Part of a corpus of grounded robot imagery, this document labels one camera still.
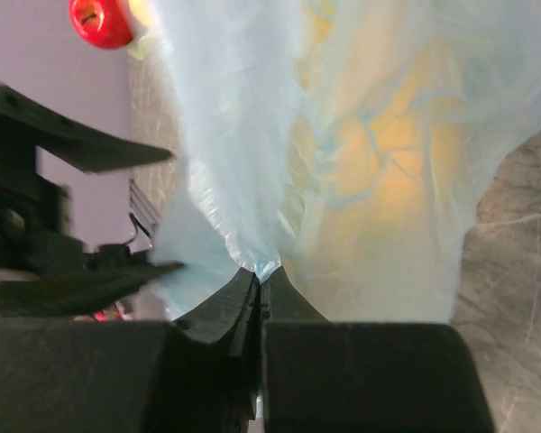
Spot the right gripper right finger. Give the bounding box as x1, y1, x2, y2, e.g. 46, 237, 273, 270
261, 268, 332, 432

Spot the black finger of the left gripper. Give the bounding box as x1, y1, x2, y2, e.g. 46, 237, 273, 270
0, 84, 173, 173

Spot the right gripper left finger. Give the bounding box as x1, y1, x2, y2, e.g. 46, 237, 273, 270
137, 270, 260, 432

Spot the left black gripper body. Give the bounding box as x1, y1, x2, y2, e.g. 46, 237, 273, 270
0, 148, 132, 276

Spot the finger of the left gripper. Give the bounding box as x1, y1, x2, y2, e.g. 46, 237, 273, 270
0, 262, 184, 318

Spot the red fake apple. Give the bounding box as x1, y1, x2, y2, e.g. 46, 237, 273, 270
69, 0, 133, 50

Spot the light blue plastic bag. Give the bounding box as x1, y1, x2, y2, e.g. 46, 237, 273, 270
151, 1, 541, 322

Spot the yellow fake banana bunch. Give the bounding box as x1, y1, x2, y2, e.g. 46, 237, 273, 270
280, 40, 482, 260

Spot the light green wavy plate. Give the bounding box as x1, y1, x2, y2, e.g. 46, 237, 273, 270
125, 0, 163, 62

